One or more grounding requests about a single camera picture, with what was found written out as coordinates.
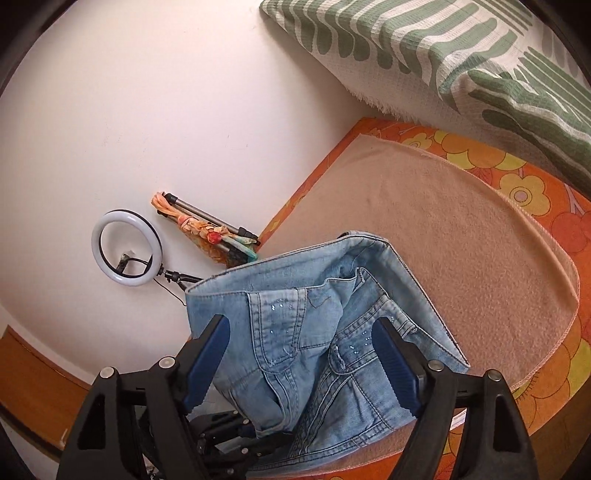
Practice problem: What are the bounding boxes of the orange patterned scarf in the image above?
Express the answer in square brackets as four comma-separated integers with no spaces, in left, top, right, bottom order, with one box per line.
[149,191,257,269]

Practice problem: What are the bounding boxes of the pink fleece blanket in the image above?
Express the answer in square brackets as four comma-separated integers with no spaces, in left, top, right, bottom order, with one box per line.
[246,134,581,478]

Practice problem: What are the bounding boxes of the orange floral bed sheet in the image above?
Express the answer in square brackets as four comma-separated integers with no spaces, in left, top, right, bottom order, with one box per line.
[255,116,591,480]

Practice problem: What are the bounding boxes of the light blue denim pants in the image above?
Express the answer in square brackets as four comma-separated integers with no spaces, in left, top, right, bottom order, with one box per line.
[186,232,470,478]

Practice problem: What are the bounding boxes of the green white patterned pillow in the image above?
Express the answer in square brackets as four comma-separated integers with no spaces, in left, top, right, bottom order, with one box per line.
[260,1,590,193]

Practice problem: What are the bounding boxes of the wooden door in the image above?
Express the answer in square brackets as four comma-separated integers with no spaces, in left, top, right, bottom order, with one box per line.
[0,327,90,457]

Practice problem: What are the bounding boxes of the white ring light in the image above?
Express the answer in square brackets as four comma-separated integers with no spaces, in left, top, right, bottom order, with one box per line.
[91,209,163,287]

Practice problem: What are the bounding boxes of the black ring light cable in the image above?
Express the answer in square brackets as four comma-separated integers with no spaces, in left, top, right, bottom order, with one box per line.
[154,276,187,308]

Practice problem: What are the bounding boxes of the small black tripod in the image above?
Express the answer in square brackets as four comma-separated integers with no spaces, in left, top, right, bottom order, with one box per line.
[162,270,201,290]

